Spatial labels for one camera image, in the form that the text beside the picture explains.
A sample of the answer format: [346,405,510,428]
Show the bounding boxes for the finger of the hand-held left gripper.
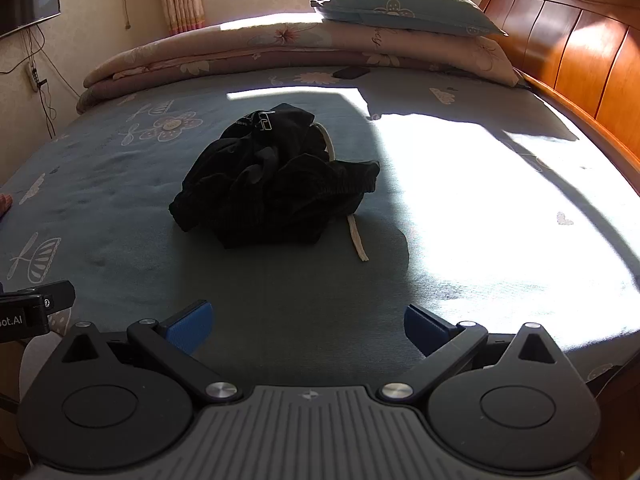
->
[30,280,76,313]

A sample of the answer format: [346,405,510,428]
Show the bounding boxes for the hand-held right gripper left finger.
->
[60,300,241,406]

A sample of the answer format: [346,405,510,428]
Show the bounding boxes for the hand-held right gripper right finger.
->
[378,304,568,406]

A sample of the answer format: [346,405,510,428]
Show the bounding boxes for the black drawstring pants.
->
[169,103,381,263]

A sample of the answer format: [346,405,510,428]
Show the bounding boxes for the blue floral bed sheet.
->
[0,65,640,386]

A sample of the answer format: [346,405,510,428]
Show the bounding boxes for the pink floral folded quilt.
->
[76,12,526,115]

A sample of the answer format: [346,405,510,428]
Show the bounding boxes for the blue floral pillow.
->
[310,0,508,37]

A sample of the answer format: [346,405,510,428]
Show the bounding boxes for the black wall cable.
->
[27,27,81,137]

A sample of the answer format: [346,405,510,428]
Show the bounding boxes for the wooden bed frame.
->
[479,0,640,183]

